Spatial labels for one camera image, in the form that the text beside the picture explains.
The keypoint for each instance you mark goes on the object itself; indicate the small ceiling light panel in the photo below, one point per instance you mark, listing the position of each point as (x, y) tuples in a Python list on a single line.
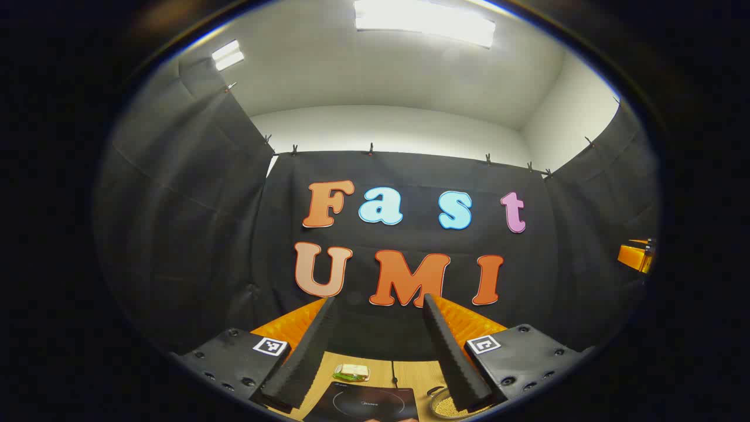
[(228, 55)]

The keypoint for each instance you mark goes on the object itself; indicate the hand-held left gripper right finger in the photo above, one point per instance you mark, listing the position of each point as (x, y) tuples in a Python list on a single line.
[(451, 357)]

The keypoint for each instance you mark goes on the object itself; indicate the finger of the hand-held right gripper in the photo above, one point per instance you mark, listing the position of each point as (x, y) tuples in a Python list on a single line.
[(633, 255)]

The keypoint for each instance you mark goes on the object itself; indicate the row of backdrop clips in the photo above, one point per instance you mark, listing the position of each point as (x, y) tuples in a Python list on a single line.
[(370, 149)]

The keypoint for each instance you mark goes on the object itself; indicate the large ceiling light panel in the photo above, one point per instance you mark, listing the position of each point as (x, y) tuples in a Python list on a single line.
[(422, 20)]

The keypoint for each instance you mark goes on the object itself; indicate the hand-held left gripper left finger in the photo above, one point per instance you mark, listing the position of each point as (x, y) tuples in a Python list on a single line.
[(304, 357)]

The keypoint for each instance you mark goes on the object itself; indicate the pile of yellow soybeans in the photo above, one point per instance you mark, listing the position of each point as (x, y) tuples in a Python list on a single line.
[(446, 408)]

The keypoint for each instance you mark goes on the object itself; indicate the black induction cooktop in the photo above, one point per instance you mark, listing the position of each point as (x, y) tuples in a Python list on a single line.
[(363, 405)]

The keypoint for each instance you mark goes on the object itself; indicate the sandwich with lettuce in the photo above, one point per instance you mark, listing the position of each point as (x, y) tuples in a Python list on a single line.
[(351, 371)]

